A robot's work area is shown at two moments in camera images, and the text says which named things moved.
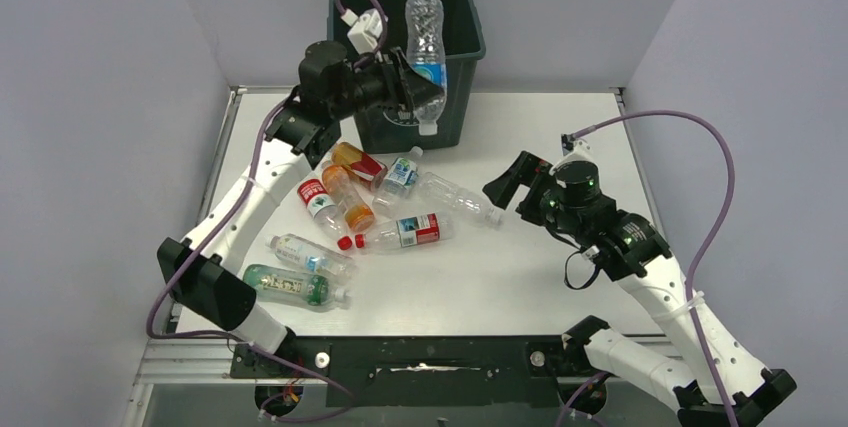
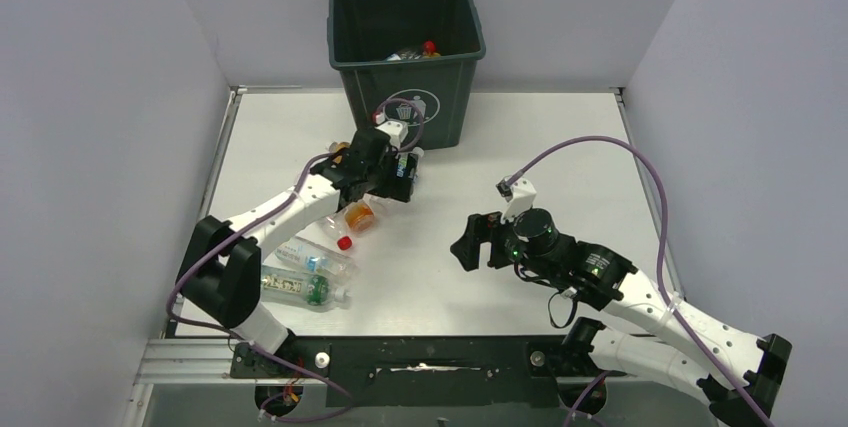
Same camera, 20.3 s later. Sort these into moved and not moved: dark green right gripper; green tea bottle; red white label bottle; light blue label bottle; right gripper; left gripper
Moved: red white label bottle; left gripper; right gripper
Not moved: dark green right gripper; green tea bottle; light blue label bottle
